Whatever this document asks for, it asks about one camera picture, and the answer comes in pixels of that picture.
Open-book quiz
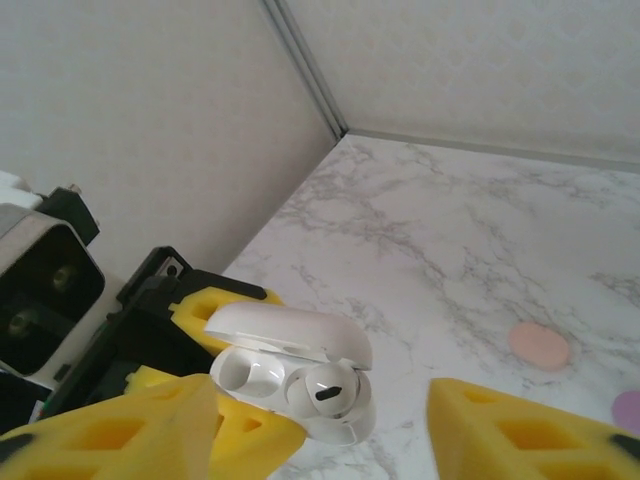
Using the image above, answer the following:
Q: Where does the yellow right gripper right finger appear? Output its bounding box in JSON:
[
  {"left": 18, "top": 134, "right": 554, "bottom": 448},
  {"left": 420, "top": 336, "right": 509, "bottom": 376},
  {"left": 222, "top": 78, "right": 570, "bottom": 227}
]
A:
[{"left": 428, "top": 377, "right": 640, "bottom": 480}]

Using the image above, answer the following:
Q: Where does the white earbud charging case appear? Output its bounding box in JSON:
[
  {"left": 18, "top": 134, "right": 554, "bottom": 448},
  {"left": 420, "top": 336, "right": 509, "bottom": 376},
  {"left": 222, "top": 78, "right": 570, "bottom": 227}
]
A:
[{"left": 202, "top": 301, "right": 380, "bottom": 448}]

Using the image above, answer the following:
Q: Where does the aluminium corner post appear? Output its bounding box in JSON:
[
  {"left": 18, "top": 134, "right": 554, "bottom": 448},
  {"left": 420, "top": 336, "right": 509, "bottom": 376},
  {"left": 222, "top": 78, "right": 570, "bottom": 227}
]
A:
[{"left": 260, "top": 0, "right": 354, "bottom": 142}]

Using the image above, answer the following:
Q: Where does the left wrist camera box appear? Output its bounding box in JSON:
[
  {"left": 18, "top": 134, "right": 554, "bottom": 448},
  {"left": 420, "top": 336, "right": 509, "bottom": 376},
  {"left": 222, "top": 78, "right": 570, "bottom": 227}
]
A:
[{"left": 0, "top": 169, "right": 107, "bottom": 377}]

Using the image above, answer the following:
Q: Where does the white earbud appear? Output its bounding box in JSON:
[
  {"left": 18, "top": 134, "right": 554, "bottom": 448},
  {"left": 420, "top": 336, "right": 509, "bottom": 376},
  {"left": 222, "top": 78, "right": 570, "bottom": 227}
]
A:
[{"left": 285, "top": 363, "right": 360, "bottom": 420}]

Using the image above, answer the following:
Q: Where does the purple earbud charging case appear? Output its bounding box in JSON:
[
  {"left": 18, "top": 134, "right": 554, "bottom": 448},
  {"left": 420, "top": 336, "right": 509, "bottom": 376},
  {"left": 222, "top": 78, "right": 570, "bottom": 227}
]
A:
[{"left": 612, "top": 389, "right": 640, "bottom": 427}]

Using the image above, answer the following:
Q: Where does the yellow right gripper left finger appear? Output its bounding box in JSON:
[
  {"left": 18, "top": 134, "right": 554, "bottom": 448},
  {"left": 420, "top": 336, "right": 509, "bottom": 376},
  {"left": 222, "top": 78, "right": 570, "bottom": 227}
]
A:
[{"left": 0, "top": 372, "right": 221, "bottom": 480}]

